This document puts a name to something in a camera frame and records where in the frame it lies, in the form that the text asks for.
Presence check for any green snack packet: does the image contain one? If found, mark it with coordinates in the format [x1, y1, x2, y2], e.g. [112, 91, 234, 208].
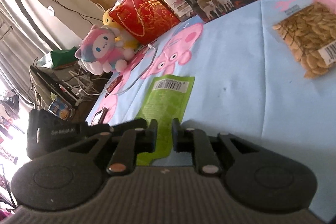
[137, 75, 195, 166]

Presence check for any green bag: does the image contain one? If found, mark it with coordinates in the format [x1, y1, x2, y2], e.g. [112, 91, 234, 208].
[36, 47, 78, 69]

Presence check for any small red candy bar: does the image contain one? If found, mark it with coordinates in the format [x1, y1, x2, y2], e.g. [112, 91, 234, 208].
[105, 75, 123, 98]

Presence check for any peppa pig blue sheet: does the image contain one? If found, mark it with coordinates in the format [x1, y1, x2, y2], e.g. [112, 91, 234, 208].
[174, 0, 335, 221]

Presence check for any pink plush doll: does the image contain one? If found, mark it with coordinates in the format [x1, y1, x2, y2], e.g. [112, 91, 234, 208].
[75, 25, 134, 75]

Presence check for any yellow plush toy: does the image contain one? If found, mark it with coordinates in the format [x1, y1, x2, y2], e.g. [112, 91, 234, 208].
[102, 8, 139, 50]

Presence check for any red gift box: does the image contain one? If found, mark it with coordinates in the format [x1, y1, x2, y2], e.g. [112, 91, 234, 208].
[109, 0, 180, 45]

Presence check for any pumpkin seed clear bag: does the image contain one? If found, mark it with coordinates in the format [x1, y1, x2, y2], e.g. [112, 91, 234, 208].
[271, 0, 335, 79]

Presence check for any white charging cable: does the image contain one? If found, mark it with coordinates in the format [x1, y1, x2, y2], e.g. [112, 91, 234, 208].
[104, 43, 159, 96]

